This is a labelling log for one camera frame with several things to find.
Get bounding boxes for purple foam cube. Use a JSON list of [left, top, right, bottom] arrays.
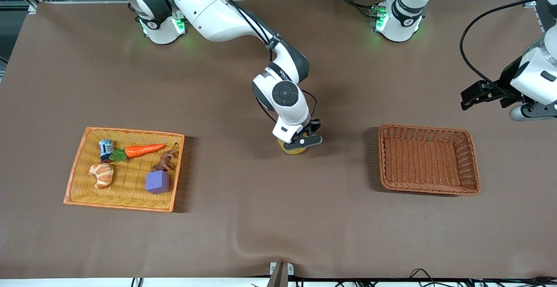
[[145, 170, 171, 195]]

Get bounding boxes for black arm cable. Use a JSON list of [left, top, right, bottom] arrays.
[[198, 0, 319, 123], [460, 0, 544, 100]]

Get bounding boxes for orange-rimmed wicker tray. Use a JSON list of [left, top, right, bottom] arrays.
[[64, 127, 185, 213]]

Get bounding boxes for black floor cables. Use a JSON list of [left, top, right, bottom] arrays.
[[287, 268, 557, 287]]

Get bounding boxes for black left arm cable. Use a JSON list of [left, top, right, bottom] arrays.
[[460, 0, 544, 100]]

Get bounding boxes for yellow tape roll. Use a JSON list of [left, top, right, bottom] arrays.
[[278, 138, 308, 155]]

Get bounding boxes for small blue-labelled jar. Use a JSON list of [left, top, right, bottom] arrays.
[[98, 139, 115, 162]]

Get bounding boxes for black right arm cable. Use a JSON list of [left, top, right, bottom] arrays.
[[198, 0, 319, 123]]

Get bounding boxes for brown table cloth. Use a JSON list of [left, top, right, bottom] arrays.
[[0, 0, 557, 279]]

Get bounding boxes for brown toy lion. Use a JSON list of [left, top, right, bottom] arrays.
[[151, 143, 179, 173]]

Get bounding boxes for brown wicker basket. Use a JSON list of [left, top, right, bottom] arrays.
[[378, 124, 481, 196]]

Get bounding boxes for orange toy carrot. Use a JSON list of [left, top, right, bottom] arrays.
[[109, 143, 167, 162]]

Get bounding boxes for toy croissant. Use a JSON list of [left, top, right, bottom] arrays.
[[88, 162, 114, 189]]

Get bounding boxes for metal table edge clamp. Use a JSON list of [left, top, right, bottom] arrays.
[[266, 261, 295, 287]]

